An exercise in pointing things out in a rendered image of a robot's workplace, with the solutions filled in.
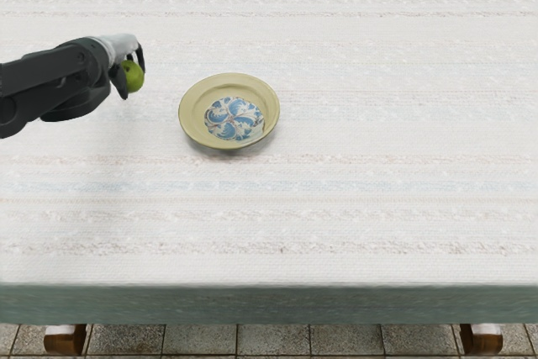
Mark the beige plate with blue pattern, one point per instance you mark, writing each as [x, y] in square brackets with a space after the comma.
[229, 112]

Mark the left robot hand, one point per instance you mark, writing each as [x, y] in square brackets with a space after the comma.
[121, 44]

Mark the green round fruit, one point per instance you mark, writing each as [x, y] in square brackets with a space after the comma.
[133, 76]

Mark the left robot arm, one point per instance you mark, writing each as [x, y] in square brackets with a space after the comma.
[50, 77]

